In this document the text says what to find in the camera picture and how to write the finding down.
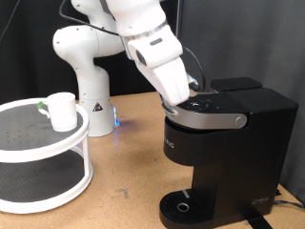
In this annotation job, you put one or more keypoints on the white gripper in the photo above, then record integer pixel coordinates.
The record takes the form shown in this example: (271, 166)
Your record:
(168, 82)

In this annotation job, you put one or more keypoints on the black Keurig coffee machine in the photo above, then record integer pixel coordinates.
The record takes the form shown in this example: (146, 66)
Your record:
(248, 152)

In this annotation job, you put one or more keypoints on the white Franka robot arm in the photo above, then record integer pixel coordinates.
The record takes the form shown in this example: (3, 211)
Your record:
(92, 79)

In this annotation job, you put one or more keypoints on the clear water reservoir black lid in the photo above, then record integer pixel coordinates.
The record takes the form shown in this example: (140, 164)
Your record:
(235, 83)

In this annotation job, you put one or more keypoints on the grey partition panel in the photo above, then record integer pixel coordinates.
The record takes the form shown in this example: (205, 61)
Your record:
(254, 38)

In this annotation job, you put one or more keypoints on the white two-tier turntable rack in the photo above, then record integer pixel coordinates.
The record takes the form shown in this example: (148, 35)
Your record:
(28, 127)

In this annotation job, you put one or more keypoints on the black tape strip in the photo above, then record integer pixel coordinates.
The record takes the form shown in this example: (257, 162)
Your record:
(259, 222)

